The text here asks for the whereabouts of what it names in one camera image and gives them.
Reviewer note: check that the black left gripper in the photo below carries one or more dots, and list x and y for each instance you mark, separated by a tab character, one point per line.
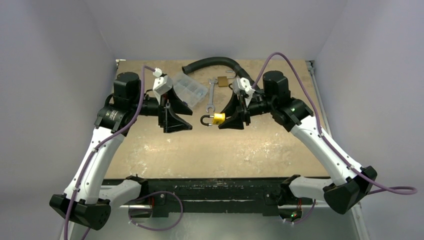
167	118

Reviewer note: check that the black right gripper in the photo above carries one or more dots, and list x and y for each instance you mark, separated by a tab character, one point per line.
245	108

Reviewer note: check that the yellow padlock black shackle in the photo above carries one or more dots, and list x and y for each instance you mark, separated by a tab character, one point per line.
216	119

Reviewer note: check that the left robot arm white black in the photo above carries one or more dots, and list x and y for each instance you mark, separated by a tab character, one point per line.
84	202

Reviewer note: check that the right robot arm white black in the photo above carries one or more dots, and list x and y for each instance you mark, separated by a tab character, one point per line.
345	186

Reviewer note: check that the silver open-end wrench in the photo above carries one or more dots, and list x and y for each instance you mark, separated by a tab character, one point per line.
210	107

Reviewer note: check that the clear plastic compartment box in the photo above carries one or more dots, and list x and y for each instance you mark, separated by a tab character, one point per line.
189	90

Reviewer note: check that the brass padlock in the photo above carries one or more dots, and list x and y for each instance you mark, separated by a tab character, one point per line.
224	81

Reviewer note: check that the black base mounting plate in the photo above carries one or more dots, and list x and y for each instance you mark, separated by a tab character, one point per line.
243	195

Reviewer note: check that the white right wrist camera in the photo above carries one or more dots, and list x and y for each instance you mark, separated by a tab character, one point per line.
242	86

